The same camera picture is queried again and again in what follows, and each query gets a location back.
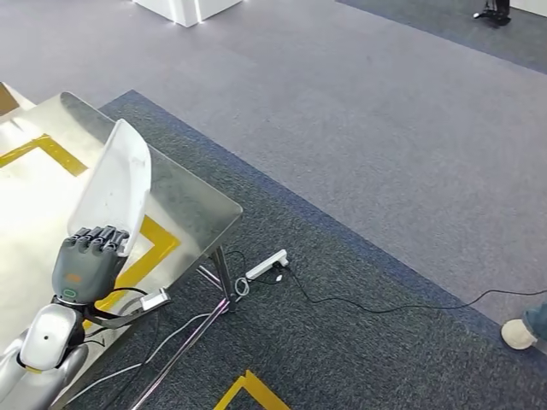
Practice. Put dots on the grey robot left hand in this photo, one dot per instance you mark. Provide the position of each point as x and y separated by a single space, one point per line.
85 271

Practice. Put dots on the white plastic body part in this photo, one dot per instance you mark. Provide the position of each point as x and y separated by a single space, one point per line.
115 187

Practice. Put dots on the stainless steel workbench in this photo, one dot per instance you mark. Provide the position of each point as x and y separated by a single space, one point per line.
183 198

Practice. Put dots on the white power strip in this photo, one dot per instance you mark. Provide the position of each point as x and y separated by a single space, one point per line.
264 265

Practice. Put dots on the white display plinth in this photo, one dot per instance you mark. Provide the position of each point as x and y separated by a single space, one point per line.
183 11

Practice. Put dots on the person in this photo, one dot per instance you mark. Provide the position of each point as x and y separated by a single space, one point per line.
517 334

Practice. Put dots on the black stand base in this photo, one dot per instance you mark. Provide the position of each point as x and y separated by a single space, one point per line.
498 18

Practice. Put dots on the black camera bracket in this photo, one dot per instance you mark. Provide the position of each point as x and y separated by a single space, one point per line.
115 321

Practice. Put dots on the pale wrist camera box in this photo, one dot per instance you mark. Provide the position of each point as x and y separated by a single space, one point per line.
155 299

